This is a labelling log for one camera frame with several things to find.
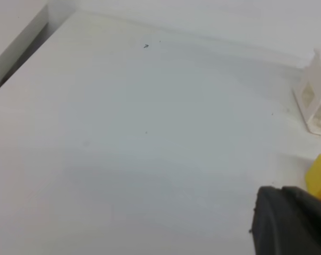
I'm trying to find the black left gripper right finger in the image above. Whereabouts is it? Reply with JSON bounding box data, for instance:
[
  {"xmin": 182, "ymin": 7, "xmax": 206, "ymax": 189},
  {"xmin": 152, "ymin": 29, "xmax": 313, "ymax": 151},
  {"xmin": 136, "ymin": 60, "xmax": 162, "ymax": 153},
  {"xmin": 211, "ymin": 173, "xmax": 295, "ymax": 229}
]
[{"xmin": 282, "ymin": 186, "xmax": 321, "ymax": 247}]

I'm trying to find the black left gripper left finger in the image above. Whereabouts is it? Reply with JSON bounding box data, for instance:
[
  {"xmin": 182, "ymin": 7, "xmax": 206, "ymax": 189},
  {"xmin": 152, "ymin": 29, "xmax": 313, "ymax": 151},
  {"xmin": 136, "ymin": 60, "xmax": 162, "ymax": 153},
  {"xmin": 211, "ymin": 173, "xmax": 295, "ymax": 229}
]
[{"xmin": 250, "ymin": 186, "xmax": 309, "ymax": 254}]

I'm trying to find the white test tube rack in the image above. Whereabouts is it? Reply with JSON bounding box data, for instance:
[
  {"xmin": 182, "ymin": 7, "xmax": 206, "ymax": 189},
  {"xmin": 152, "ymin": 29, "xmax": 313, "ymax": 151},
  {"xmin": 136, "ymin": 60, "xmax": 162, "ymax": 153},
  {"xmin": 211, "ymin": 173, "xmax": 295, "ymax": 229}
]
[{"xmin": 293, "ymin": 50, "xmax": 321, "ymax": 135}]

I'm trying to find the yellow cube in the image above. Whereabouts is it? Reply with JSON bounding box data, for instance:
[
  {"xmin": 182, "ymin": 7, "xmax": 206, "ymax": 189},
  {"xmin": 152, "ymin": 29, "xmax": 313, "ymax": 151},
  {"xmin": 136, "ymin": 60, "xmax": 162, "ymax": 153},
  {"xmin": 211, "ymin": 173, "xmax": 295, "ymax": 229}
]
[{"xmin": 305, "ymin": 154, "xmax": 321, "ymax": 200}]

